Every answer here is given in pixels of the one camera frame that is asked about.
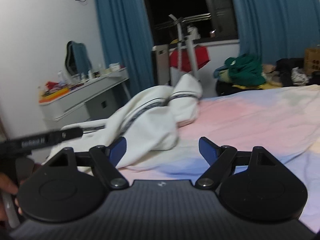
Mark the person's left hand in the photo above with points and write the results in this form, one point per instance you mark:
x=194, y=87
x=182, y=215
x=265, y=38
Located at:
x=8, y=186

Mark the white dressing table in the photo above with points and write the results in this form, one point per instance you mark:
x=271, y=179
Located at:
x=97, y=99

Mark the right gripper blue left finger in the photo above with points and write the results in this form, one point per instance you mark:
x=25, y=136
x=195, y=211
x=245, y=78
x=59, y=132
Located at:
x=104, y=162

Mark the right blue curtain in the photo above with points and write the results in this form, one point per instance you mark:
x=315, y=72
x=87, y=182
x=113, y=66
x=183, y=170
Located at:
x=276, y=29

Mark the blue curtain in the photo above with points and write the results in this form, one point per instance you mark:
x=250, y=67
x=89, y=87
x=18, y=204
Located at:
x=276, y=29
x=127, y=39

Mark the pile of dark clothes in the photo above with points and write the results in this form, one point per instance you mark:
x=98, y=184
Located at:
x=291, y=72

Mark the brown paper bag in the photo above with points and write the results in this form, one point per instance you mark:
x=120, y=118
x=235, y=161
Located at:
x=311, y=60

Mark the black sofa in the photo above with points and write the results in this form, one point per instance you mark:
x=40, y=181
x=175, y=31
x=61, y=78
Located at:
x=315, y=78

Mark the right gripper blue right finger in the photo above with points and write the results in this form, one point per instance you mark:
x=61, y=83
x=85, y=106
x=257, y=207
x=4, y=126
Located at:
x=220, y=160

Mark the red garment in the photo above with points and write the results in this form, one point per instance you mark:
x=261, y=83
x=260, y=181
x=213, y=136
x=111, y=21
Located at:
x=202, y=58

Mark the wavy frame mirror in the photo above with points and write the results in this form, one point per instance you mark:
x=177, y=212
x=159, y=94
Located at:
x=77, y=60

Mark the white tower heater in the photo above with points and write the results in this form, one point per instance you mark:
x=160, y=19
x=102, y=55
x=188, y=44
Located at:
x=160, y=64

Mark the white sweatpants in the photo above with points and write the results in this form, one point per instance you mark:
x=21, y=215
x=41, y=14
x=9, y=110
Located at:
x=149, y=122

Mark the orange tray of items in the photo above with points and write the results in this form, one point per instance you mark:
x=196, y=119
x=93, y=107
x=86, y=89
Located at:
x=52, y=90

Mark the left blue curtain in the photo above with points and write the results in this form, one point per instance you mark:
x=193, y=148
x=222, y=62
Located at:
x=127, y=39

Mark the dark window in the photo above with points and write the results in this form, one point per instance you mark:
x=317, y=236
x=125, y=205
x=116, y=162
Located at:
x=213, y=19

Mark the pastel tie-dye bed sheet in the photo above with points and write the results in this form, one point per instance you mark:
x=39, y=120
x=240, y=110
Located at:
x=285, y=121

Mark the green sweatshirt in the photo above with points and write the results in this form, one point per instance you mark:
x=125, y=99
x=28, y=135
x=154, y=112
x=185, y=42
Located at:
x=245, y=70

